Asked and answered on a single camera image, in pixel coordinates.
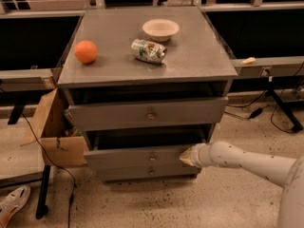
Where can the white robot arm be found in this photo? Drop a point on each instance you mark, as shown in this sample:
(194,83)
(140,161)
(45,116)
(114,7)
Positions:
(284,172)

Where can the small yellow foam piece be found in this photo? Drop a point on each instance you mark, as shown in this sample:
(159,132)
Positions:
(248,61)

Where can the orange fruit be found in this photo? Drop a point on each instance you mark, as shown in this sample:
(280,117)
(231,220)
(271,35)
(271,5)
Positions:
(86,51)

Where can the grey bottom drawer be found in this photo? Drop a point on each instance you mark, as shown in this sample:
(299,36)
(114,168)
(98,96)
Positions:
(147,172)

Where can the white sneaker shoe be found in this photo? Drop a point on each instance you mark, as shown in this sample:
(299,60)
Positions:
(12,203)

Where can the black table leg right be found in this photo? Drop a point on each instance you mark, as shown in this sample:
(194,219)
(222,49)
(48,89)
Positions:
(288,112)

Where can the grey drawer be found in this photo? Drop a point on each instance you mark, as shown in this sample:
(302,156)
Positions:
(110,116)
(147,172)
(126,148)

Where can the brown cardboard box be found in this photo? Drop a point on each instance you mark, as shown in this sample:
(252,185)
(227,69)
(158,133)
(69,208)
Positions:
(49,126)

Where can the black table leg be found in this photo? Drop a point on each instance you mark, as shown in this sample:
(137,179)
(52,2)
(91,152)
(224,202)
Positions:
(288,112)
(42,208)

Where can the black table leg left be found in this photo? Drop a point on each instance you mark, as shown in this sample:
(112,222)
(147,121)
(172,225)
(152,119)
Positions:
(42,208)

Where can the crushed green soda can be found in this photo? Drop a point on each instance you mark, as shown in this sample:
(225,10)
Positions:
(148,51)

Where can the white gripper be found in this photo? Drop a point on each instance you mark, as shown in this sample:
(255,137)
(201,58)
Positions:
(199,156)

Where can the grey drawer cabinet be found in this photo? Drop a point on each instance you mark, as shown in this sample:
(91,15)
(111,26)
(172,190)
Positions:
(196,66)

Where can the grey top drawer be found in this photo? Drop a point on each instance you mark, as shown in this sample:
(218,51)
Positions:
(110,116)

